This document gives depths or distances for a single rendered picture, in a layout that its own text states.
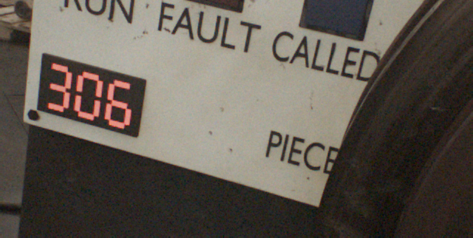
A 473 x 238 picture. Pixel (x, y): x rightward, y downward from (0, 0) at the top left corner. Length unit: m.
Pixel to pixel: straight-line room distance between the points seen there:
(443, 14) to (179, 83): 0.22
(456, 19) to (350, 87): 0.15
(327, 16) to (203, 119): 0.11
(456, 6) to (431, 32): 0.01
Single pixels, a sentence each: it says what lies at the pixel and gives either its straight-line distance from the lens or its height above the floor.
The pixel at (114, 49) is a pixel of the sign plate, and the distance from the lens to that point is 0.45.
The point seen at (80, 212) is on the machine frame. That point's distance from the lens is 0.53.
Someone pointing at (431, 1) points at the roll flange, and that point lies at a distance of 0.33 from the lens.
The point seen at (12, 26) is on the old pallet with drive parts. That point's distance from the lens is 4.81.
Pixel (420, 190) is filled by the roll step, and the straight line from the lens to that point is 0.27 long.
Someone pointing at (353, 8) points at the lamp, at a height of 1.20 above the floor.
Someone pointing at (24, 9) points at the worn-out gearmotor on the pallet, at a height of 0.23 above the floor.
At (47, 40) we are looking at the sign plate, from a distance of 0.48.
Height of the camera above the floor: 1.25
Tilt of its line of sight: 18 degrees down
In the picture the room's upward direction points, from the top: 11 degrees clockwise
